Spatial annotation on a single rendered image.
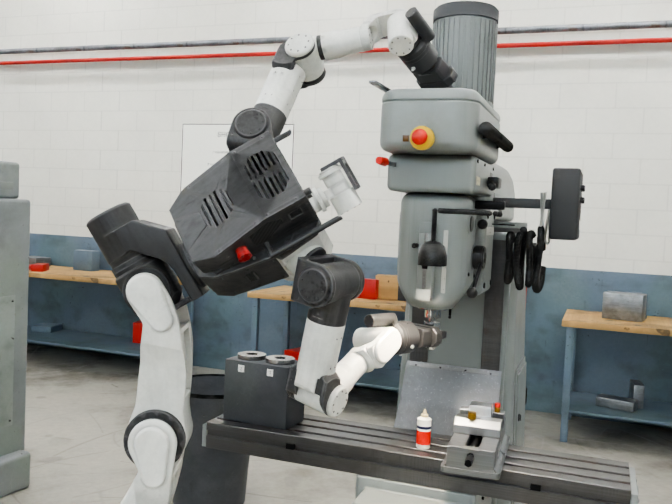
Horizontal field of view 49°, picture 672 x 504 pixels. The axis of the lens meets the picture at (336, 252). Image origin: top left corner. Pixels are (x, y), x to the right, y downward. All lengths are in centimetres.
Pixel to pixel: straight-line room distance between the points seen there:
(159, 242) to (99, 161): 625
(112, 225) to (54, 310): 660
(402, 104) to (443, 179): 23
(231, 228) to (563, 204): 106
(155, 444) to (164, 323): 28
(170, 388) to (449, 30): 132
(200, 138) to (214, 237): 571
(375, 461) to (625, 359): 438
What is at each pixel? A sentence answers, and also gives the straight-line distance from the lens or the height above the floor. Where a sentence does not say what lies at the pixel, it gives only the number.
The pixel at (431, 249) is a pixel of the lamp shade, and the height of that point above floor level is 148.
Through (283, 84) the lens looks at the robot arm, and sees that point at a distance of 191.
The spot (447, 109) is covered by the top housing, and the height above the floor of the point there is 183.
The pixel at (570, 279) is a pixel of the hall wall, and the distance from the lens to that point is 624.
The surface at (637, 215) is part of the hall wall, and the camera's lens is 624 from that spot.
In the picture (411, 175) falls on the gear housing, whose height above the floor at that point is 167.
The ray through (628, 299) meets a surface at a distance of 572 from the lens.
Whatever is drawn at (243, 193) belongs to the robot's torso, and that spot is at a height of 159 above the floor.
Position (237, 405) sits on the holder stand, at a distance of 229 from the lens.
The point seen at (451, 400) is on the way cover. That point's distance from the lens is 246.
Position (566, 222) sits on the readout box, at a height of 157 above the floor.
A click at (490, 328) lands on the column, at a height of 121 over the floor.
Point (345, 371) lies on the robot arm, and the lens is 180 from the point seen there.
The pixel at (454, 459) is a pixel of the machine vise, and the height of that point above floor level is 95.
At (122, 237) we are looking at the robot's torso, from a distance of 174.
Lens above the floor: 156
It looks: 3 degrees down
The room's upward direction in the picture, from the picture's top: 3 degrees clockwise
